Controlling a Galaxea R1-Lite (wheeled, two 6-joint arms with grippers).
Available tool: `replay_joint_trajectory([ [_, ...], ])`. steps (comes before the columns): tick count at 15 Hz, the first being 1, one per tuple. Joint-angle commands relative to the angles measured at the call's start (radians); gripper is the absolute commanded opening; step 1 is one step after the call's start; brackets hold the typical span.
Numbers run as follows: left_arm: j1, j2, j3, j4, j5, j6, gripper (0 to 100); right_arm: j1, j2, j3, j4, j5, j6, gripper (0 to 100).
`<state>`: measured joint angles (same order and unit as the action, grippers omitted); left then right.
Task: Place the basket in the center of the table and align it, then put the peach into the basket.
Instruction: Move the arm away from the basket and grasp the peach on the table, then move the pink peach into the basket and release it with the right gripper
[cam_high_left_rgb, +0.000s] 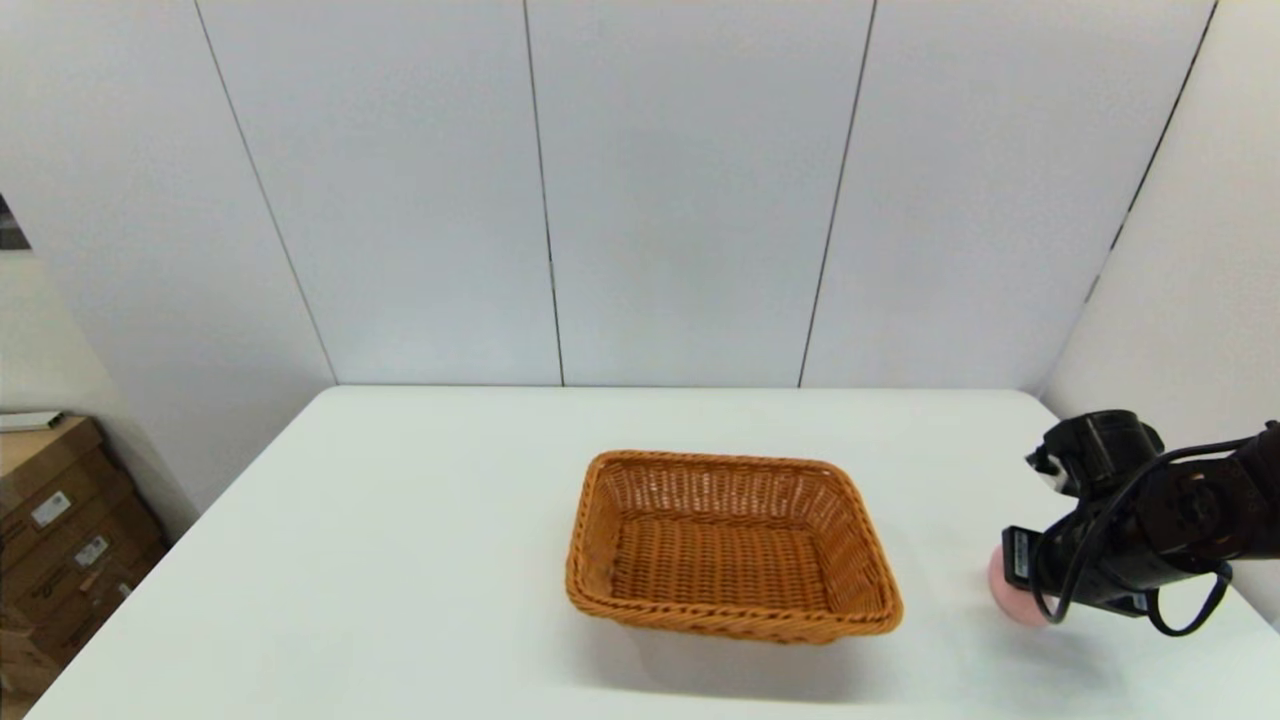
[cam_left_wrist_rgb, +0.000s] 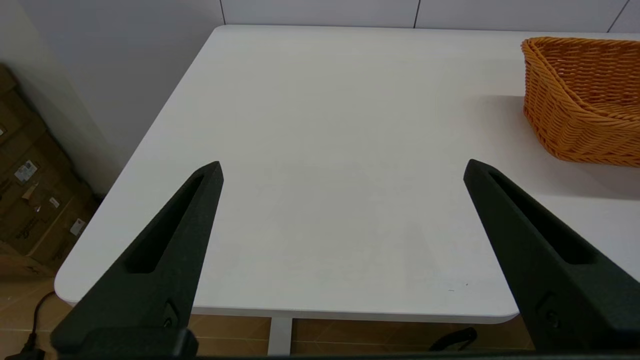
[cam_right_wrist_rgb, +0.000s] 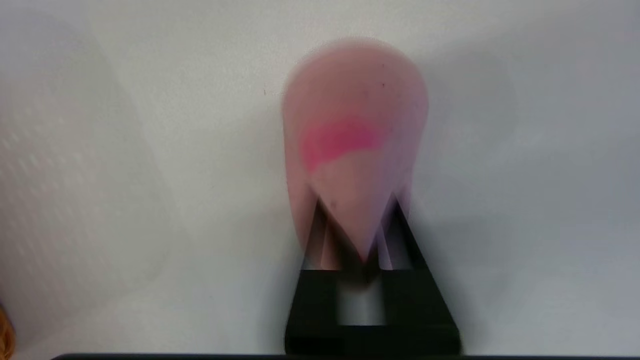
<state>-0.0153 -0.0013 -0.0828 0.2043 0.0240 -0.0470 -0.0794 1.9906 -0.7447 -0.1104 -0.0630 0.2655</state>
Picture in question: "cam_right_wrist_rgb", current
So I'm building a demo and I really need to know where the pink peach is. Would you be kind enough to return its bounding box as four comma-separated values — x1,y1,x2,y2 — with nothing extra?
281,37,430,273

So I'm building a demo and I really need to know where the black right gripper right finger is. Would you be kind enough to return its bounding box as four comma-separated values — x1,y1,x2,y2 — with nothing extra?
372,196,462,357

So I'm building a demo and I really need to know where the orange wicker basket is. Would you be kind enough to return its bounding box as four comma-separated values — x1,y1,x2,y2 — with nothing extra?
0,304,16,360

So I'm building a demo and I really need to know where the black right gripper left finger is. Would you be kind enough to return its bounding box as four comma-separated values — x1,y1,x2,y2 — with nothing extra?
284,197,373,357

